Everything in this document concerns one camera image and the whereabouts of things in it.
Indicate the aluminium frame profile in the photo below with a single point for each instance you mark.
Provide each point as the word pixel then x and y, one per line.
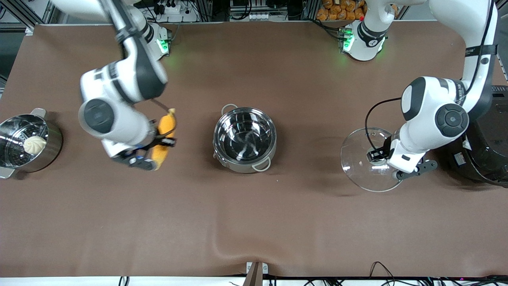
pixel 24 16

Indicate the yellow corn cob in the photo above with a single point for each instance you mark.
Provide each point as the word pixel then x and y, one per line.
pixel 167 123

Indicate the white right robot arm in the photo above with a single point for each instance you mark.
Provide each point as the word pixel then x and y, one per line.
pixel 131 79

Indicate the long white power strip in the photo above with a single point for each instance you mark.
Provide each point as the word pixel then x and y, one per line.
pixel 254 16

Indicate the white power strip with plugs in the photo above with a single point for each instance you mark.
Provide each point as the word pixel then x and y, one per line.
pixel 174 8

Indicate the white steamed bun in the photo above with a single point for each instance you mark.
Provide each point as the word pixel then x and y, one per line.
pixel 34 145

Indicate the round glass pot lid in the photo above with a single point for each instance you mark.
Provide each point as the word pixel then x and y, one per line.
pixel 357 167

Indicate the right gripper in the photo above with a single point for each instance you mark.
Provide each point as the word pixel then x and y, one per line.
pixel 159 141

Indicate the brown table cover mat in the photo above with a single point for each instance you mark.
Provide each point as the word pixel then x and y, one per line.
pixel 254 222

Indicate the black rice cooker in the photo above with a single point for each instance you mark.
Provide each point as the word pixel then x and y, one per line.
pixel 490 139

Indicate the stainless steel steamer pot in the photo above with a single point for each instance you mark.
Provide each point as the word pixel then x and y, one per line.
pixel 53 149

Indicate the perforated steel steamer basket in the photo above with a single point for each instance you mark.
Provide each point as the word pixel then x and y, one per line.
pixel 14 147

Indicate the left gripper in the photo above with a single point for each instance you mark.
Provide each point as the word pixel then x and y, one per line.
pixel 377 153

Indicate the grey metal table clamp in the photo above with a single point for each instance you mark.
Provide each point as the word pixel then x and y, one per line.
pixel 256 272

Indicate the bag of orange bread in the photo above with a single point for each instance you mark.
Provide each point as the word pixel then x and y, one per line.
pixel 341 10

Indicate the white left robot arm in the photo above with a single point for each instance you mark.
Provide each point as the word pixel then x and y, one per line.
pixel 452 119

